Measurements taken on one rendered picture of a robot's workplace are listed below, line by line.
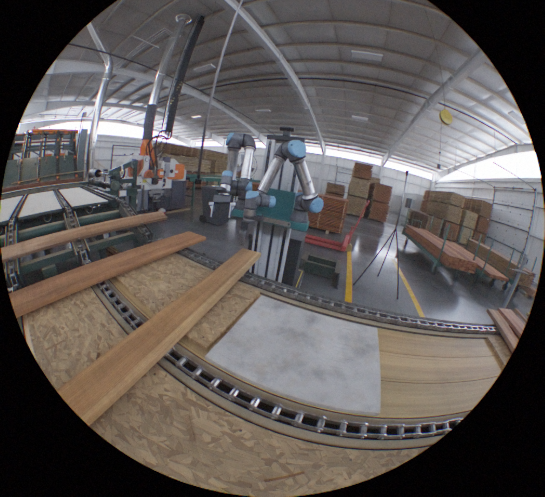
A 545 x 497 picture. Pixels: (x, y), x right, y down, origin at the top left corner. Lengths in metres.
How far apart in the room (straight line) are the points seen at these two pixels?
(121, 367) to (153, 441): 0.24
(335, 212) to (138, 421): 5.77
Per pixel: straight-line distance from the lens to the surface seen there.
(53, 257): 1.71
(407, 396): 0.85
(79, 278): 1.16
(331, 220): 5.83
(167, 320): 0.78
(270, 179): 1.31
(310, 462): 0.61
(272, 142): 1.74
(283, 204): 1.63
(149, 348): 0.70
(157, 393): 0.66
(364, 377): 0.78
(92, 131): 7.35
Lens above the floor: 1.42
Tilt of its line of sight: 14 degrees down
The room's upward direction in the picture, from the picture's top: 9 degrees clockwise
